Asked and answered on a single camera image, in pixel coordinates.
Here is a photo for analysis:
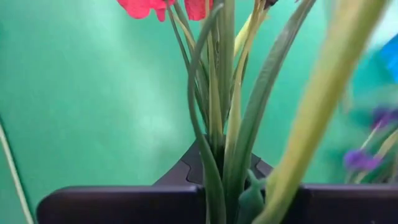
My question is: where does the purple flower bunch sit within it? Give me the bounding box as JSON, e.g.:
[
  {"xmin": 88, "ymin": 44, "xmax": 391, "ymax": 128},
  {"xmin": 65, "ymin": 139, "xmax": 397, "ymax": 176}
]
[{"xmin": 341, "ymin": 105, "xmax": 398, "ymax": 184}]

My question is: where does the blue glass vase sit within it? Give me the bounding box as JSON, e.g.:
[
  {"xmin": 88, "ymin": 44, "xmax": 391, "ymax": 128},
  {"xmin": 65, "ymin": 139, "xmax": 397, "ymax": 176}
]
[{"xmin": 377, "ymin": 34, "xmax": 398, "ymax": 83}]

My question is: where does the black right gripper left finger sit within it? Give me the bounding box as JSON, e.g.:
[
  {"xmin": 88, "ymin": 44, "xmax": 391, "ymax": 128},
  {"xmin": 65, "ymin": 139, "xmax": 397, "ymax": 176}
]
[{"xmin": 36, "ymin": 185, "xmax": 208, "ymax": 224}]

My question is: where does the dark tulip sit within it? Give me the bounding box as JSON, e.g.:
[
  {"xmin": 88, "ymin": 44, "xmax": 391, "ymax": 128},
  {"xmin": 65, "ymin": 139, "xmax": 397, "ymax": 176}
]
[{"xmin": 0, "ymin": 123, "xmax": 35, "ymax": 224}]

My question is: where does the green table mat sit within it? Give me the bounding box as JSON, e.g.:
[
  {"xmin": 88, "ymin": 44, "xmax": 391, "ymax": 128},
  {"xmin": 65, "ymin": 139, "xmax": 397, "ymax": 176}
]
[{"xmin": 0, "ymin": 0, "xmax": 398, "ymax": 224}]

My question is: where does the red flower bunch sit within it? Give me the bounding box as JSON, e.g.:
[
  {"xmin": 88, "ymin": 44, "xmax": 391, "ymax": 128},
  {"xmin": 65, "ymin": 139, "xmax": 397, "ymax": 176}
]
[{"xmin": 116, "ymin": 0, "xmax": 389, "ymax": 224}]

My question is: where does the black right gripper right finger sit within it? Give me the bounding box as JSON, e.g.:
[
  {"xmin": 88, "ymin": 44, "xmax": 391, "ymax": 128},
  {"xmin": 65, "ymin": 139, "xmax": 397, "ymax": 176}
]
[{"xmin": 281, "ymin": 183, "xmax": 398, "ymax": 224}]

